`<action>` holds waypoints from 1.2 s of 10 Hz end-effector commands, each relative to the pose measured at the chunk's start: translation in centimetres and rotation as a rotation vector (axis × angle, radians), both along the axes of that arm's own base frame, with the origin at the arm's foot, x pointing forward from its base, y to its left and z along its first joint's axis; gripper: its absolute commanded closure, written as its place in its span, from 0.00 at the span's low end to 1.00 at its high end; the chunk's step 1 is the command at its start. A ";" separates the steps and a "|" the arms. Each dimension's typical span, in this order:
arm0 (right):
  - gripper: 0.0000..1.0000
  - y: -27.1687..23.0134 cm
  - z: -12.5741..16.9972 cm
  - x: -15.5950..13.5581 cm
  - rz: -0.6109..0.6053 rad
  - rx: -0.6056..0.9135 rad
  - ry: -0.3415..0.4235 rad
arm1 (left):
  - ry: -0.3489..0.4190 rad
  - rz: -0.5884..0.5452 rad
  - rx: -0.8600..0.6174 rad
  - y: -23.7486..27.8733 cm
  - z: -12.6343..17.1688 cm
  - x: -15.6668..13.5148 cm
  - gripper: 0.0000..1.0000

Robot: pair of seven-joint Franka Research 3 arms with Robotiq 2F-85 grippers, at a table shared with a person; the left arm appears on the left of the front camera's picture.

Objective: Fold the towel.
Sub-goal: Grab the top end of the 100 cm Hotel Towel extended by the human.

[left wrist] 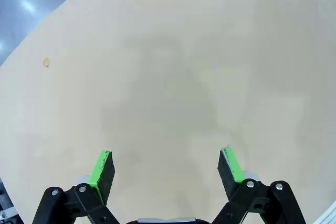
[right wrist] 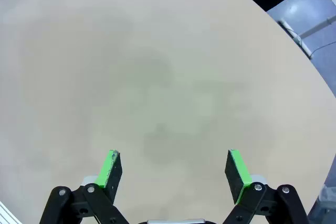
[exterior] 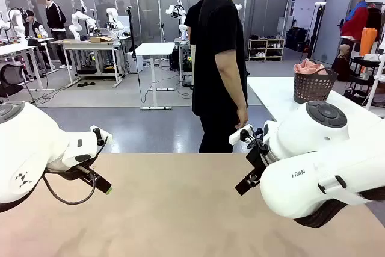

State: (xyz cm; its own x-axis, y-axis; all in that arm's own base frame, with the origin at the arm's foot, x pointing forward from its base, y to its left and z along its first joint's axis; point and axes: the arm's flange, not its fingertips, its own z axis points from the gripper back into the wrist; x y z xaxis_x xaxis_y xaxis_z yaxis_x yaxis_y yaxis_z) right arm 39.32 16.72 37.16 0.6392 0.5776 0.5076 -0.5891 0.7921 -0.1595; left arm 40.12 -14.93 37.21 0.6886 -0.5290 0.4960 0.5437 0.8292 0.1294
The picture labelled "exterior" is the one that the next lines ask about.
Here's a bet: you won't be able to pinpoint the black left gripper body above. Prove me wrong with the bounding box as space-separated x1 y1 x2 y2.
45 154 99 181

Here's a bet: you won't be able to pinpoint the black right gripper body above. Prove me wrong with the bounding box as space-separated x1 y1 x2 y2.
245 141 272 179

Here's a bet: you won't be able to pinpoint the dark perforated plastic basket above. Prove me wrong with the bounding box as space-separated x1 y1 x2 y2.
293 67 339 104

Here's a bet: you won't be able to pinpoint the pink towel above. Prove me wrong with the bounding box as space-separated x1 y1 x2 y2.
294 58 328 76

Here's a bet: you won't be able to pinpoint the person's right forearm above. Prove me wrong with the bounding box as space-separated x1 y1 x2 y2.
217 67 248 113

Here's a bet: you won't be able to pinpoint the person's right hand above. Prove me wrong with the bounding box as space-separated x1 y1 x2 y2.
235 108 249 129

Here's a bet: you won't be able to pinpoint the large white table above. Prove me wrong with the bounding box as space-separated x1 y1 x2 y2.
246 76 385 123

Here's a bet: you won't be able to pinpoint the wooden shoe rack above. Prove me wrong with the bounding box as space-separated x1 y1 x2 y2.
248 37 286 62

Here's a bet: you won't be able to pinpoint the black mesh office chair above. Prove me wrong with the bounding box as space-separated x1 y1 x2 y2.
0 64 39 106

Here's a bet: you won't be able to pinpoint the person in black t-shirt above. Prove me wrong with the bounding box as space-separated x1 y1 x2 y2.
191 0 259 154

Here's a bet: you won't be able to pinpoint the black bags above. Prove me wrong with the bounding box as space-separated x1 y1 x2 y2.
285 26 309 52

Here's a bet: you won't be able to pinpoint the bald mannequin bust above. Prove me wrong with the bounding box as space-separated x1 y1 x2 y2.
331 43 352 82

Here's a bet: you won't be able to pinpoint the white desk with computer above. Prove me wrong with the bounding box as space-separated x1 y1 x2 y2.
174 37 194 86

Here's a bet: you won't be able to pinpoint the black utility cart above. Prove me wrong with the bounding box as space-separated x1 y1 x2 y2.
344 56 383 106

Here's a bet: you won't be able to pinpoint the white desk with robots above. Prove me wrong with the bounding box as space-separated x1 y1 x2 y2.
51 39 127 88

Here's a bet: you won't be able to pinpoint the long white desk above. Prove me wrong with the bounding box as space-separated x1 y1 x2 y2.
0 37 60 92

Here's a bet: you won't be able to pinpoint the white metal rack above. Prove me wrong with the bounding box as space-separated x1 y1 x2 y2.
365 54 385 119

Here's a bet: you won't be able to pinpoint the black stand white top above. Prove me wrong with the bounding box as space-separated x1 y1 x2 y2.
306 1 327 61

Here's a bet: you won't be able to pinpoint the small white standing desk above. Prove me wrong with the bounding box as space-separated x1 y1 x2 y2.
134 42 176 110

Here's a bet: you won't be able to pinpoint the person in varsity jacket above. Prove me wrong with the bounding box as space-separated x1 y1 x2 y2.
23 10 49 40

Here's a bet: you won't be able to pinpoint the person with black cap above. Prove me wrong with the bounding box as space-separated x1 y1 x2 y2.
183 0 209 89

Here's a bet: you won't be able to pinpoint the person in black white jacket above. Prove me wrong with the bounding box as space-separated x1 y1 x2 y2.
37 0 73 70

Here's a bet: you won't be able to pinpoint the black tripod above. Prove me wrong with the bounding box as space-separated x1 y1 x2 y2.
125 5 138 54

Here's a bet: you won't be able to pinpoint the orange fabric roll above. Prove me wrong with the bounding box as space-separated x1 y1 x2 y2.
359 27 378 73

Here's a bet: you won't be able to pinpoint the mannequin with red clothes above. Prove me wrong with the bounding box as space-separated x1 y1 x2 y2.
339 0 370 41

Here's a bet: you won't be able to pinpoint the black hanging garment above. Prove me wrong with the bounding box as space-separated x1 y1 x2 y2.
367 3 384 41

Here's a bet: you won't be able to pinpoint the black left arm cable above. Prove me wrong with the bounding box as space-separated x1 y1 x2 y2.
42 175 97 205

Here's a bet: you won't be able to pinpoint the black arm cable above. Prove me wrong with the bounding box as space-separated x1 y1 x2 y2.
42 175 97 205
293 190 385 229

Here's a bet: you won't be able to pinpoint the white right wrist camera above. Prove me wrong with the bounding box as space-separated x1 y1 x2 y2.
229 123 265 149

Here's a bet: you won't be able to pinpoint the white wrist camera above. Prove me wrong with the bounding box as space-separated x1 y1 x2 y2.
90 125 114 146
229 123 265 149

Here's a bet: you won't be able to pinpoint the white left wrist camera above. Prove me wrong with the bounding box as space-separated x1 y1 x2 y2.
90 125 114 146

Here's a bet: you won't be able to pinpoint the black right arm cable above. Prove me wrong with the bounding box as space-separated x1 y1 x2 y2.
293 190 385 229

